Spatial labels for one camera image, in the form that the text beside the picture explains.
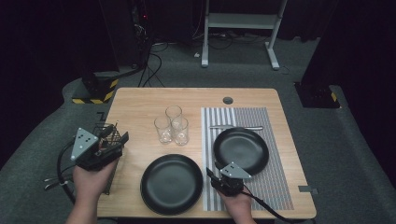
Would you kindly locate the person's left hand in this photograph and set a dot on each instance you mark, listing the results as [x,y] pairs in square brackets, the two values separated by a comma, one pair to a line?
[90,183]

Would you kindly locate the dark curtain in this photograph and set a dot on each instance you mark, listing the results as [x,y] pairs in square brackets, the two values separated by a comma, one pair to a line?
[358,40]
[46,46]

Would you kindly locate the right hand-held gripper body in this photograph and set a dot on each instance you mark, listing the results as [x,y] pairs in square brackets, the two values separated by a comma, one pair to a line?
[233,177]

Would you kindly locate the black stand base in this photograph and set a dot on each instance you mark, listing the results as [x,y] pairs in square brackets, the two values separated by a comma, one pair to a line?
[316,96]

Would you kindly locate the dark equipment rack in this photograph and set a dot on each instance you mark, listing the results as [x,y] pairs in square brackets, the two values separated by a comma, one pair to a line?
[141,28]

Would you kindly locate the white metal stand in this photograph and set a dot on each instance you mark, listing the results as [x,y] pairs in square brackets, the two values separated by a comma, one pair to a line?
[239,21]

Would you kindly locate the black plate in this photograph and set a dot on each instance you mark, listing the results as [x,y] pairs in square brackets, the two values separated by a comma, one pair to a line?
[171,185]
[241,151]

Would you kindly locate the clear drinking glass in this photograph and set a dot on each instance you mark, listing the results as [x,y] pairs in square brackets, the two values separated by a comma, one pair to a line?
[180,133]
[162,129]
[173,112]

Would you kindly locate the grey tape piece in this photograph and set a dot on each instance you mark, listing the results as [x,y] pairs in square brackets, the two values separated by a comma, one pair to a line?
[306,188]

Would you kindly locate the silver cutlery piece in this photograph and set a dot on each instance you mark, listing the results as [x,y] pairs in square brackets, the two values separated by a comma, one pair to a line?
[249,127]

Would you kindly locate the grey striped placemat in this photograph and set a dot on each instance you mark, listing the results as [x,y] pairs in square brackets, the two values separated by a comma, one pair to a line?
[274,186]

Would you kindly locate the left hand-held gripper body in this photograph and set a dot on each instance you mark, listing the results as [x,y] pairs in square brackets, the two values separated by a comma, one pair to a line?
[85,146]

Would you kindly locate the person's right hand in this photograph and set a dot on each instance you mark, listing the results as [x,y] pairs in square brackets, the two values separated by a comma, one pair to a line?
[238,205]

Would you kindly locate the black yellow striped base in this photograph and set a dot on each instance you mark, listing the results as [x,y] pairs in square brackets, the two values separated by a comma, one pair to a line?
[99,88]

